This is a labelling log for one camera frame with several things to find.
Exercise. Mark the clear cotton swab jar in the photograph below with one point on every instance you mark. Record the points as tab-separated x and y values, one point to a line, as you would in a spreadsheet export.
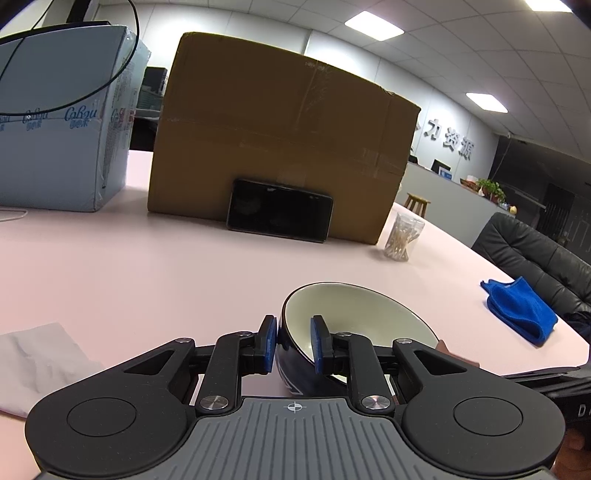
403	236

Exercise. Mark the computer monitor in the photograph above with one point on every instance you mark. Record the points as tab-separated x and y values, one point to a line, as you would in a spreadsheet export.
442	169

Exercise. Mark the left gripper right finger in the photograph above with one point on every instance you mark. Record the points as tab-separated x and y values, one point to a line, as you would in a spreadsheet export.
325	348

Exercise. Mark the white reception counter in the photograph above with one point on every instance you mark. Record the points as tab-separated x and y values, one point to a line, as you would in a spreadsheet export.
453	208

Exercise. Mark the large brown cardboard box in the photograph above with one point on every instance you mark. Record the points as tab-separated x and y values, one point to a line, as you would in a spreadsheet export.
240	109

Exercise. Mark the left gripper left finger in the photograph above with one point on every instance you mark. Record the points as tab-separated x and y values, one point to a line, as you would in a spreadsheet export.
264	346

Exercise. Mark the white crumpled tissue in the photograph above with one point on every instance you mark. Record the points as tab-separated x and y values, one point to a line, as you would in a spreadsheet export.
37	362

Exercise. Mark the wooden stool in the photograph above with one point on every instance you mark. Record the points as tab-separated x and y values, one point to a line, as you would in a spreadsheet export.
417	204

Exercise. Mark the black leather chair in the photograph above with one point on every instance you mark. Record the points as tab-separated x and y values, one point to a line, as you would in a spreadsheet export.
559	277

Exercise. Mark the light blue printed box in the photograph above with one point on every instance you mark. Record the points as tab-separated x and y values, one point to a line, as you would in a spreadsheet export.
68	100

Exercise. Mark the green potted plant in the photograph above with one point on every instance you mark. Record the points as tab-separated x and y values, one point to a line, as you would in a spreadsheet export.
492	190

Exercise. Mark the blue folded towel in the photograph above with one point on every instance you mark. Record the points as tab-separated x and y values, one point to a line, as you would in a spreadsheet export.
519	307

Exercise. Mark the black smartphone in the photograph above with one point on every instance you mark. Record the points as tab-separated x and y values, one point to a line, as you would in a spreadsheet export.
279	211

